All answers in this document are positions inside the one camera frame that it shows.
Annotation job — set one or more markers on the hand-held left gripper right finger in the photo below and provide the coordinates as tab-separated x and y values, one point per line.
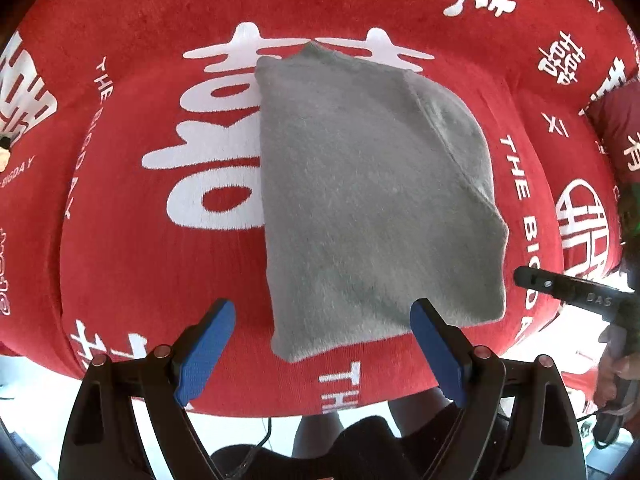
440	355

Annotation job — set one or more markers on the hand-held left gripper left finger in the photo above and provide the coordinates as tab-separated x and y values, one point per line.
202	355

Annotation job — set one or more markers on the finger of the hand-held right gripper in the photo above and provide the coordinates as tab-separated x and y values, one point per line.
565	287

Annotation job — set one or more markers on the grey knit garment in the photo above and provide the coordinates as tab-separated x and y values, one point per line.
370	200

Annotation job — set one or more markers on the person's right hand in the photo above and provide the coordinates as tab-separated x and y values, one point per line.
612	367

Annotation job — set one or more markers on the person's bare leg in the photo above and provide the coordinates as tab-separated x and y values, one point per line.
315	435
417	410

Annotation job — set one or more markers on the red printed blanket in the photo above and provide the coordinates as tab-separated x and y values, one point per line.
150	270

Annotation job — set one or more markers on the person's black shorts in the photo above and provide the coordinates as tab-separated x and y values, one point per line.
320	452

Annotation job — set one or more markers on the red printed pillow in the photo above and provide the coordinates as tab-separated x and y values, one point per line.
620	130

